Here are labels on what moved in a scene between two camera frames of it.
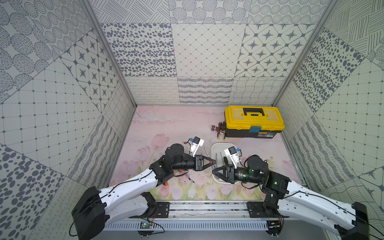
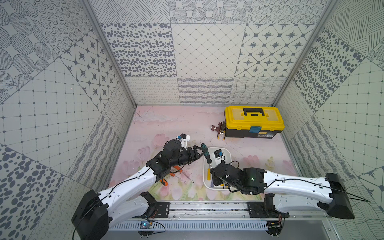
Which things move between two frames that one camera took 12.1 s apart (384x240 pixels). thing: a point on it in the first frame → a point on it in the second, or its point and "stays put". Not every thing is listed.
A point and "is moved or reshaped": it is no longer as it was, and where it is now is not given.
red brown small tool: (213, 128) stays put
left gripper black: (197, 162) → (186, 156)
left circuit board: (145, 224) stays put
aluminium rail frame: (306, 210) stays put
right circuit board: (274, 228) stays put
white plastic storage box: (217, 153) is moved or reshaped
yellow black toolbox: (248, 121) stays put
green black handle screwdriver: (189, 178) → (209, 161)
